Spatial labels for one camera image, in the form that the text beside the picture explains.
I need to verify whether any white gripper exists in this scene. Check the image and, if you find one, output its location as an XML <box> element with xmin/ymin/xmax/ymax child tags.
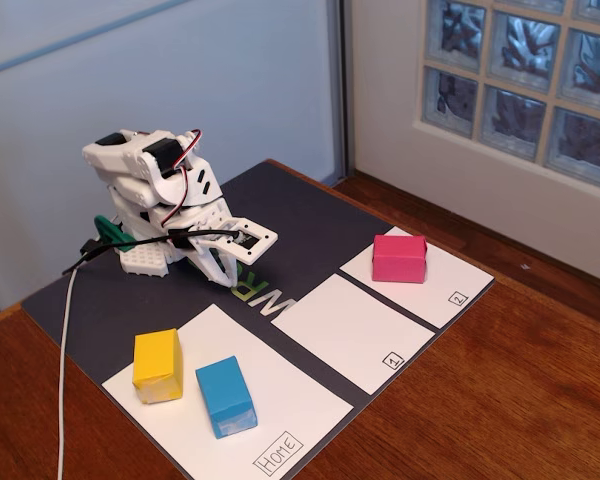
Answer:
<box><xmin>168</xmin><ymin>156</ymin><xmax>242</xmax><ymax>289</ymax></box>

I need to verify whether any blue paper box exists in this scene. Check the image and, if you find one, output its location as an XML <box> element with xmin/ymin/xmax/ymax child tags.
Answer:
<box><xmin>194</xmin><ymin>355</ymin><xmax>259</xmax><ymax>440</ymax></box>

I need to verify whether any yellow paper box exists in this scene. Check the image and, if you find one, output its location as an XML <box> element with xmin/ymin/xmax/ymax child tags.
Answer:
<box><xmin>132</xmin><ymin>328</ymin><xmax>185</xmax><ymax>405</ymax></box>

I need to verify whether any white sheet marked home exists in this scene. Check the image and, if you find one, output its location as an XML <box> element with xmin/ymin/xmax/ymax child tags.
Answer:
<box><xmin>101</xmin><ymin>303</ymin><xmax>355</xmax><ymax>480</ymax></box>

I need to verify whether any pink paper box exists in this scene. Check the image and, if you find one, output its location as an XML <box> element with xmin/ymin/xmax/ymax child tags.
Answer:
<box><xmin>371</xmin><ymin>233</ymin><xmax>429</xmax><ymax>284</ymax></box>

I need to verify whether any dark grey base mat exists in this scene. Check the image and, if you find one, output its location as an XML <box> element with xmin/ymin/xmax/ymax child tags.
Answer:
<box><xmin>20</xmin><ymin>158</ymin><xmax>496</xmax><ymax>480</ymax></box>

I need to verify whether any green table clamp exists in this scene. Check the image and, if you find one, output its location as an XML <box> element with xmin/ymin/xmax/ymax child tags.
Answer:
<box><xmin>93</xmin><ymin>214</ymin><xmax>140</xmax><ymax>253</ymax></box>

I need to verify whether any white sheet marked one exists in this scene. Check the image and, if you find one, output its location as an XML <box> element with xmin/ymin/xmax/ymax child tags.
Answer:
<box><xmin>270</xmin><ymin>273</ymin><xmax>436</xmax><ymax>396</ymax></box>

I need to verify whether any white sheet marked two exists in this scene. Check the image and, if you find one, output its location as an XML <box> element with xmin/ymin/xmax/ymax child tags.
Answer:
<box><xmin>339</xmin><ymin>225</ymin><xmax>496</xmax><ymax>330</ymax></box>

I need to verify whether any glass block window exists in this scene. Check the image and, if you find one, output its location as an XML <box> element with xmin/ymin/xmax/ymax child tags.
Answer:
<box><xmin>412</xmin><ymin>0</ymin><xmax>600</xmax><ymax>196</ymax></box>

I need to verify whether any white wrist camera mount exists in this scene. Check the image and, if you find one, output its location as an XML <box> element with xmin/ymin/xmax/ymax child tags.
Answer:
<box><xmin>187</xmin><ymin>216</ymin><xmax>279</xmax><ymax>267</ymax></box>

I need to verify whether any red black servo wire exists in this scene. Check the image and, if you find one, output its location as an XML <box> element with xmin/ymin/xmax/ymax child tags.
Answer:
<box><xmin>162</xmin><ymin>128</ymin><xmax>204</xmax><ymax>226</ymax></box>

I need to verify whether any black camera cable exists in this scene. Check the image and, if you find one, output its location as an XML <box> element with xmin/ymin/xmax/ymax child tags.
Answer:
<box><xmin>62</xmin><ymin>227</ymin><xmax>244</xmax><ymax>275</ymax></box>

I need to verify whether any white cable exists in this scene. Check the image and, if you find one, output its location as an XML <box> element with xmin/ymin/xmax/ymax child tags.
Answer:
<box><xmin>56</xmin><ymin>257</ymin><xmax>87</xmax><ymax>480</ymax></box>

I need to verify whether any grey metal door frame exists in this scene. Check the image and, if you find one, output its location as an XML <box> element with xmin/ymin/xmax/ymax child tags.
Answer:
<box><xmin>327</xmin><ymin>0</ymin><xmax>354</xmax><ymax>184</ymax></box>

